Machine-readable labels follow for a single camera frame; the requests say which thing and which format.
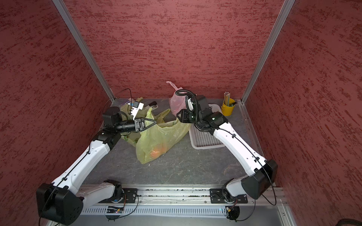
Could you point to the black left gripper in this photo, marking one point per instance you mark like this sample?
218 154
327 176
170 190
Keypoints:
140 124

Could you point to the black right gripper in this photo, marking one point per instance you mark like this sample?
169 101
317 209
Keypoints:
184 118

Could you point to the green avocado plastic bag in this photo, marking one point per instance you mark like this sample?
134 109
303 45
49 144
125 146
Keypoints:
164 135

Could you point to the pink plastic bag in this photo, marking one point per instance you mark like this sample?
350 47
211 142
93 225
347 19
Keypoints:
177 103

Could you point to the orange red peach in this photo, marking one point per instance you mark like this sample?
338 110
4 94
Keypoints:
156 152

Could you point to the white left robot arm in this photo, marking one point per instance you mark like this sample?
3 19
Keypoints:
62 201

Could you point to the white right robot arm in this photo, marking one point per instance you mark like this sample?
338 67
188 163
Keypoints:
260 172

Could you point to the yellow pencil cup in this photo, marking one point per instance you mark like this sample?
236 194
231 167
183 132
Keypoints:
228 109

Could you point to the colored pencils bundle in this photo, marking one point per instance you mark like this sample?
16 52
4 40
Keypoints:
227 98

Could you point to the white plastic basket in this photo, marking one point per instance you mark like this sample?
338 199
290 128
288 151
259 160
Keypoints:
203 140

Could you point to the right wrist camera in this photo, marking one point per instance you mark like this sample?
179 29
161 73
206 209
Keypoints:
189 103

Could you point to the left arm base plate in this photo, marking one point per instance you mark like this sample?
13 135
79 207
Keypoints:
126 195

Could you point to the aluminium front rail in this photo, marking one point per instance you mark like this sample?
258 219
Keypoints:
179 196

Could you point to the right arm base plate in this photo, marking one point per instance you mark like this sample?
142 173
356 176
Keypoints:
220 195

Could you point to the white slotted cable duct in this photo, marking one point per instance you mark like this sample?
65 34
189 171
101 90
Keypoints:
161 211

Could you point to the right aluminium corner post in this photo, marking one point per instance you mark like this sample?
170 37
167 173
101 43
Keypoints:
277 27

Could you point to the aluminium corner post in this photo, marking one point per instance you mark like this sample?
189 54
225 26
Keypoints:
277 27
63 11

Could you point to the left aluminium corner post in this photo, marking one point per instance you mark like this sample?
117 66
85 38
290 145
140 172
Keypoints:
63 11

